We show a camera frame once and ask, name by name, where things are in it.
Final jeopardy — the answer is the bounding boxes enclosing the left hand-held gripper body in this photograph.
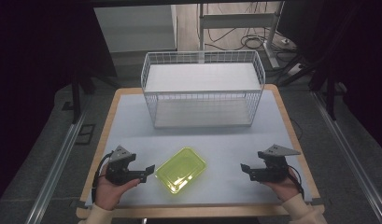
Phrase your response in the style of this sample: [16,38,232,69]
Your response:
[105,145,141,187]

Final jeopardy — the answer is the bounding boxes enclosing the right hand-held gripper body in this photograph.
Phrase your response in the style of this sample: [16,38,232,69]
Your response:
[253,143,303,183]

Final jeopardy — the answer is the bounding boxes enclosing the person's right hand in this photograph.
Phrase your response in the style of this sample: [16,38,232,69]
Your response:
[261,167,302,203]

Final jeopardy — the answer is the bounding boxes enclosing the person's left hand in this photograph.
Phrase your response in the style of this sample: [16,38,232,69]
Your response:
[93,174,142,212]

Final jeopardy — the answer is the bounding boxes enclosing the yellow-green plastic tray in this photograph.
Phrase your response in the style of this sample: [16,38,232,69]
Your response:
[154,147,207,195]

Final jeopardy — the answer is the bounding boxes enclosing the black metal stand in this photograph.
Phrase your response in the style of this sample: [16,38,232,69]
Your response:
[69,69,98,125]
[308,59,341,122]

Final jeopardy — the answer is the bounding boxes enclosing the white power strip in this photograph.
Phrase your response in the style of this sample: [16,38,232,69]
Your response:
[286,63,305,77]

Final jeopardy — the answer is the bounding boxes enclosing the dark curtain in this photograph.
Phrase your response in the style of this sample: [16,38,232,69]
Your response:
[276,0,382,157]
[0,0,118,206]

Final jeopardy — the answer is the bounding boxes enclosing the white cabinet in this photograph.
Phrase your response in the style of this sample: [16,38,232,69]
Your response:
[93,4,178,54]

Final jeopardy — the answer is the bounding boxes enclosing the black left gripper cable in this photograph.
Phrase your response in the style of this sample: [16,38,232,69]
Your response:
[91,150,114,203]

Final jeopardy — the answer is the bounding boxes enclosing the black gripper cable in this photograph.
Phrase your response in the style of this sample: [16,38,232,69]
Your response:
[91,150,114,203]
[286,169,305,200]

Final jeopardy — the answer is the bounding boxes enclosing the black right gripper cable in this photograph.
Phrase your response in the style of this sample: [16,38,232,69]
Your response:
[286,169,305,200]

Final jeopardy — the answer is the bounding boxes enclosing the black floor bracket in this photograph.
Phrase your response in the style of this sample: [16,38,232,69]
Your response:
[74,123,96,146]

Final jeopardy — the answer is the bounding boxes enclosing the silver floor rail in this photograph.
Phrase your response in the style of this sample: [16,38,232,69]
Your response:
[311,91,382,224]
[24,110,89,224]

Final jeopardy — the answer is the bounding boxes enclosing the white wire shelf rack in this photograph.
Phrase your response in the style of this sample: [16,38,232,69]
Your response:
[140,49,267,130]

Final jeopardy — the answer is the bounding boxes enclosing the black floor cables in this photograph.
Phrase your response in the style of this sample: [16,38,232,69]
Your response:
[206,26,300,63]

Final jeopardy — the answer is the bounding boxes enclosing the white metal desk frame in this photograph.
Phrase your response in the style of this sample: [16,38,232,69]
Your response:
[197,1,287,70]

